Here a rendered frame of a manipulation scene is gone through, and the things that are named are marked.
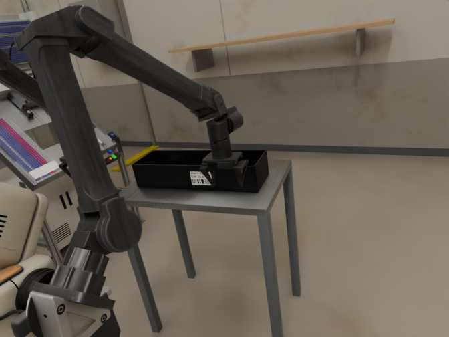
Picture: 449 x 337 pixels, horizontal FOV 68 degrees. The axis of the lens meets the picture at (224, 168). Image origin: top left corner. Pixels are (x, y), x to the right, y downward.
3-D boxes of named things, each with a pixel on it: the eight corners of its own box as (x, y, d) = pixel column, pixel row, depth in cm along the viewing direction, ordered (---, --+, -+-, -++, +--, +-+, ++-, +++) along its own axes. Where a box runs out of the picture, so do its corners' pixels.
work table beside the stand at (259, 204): (284, 364, 147) (266, 209, 116) (152, 331, 175) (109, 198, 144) (301, 291, 185) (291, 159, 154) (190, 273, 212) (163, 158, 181)
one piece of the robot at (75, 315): (68, 359, 52) (51, 297, 49) (45, 352, 54) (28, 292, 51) (111, 315, 61) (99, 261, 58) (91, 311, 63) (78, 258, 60)
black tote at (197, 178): (137, 186, 151) (131, 164, 146) (157, 171, 165) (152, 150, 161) (258, 192, 129) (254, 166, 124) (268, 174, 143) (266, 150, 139)
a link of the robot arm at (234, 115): (190, 103, 92) (213, 95, 87) (212, 93, 101) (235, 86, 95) (205, 143, 95) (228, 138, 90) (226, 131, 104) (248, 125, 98)
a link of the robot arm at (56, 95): (-4, 20, 57) (20, -6, 50) (70, 25, 67) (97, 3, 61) (83, 258, 63) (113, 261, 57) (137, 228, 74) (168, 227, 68)
